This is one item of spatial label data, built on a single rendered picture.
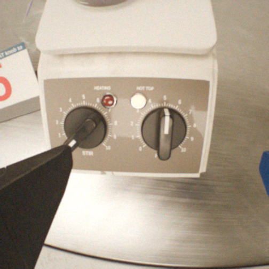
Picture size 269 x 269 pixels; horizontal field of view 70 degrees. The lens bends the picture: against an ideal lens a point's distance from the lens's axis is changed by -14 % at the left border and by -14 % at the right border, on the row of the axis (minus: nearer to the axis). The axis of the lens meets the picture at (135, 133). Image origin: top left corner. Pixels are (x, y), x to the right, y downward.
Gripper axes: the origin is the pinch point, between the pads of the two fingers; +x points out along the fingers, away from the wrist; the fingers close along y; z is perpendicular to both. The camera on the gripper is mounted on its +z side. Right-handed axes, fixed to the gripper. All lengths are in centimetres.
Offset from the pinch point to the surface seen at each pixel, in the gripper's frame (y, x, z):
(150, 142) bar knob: 0.7, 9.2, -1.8
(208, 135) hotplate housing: -3.6, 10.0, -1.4
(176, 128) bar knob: -1.0, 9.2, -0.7
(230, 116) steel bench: -7.3, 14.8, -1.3
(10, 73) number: 14.8, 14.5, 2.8
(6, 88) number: 15.6, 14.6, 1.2
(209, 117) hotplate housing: -3.4, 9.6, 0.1
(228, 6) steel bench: -8.9, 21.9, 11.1
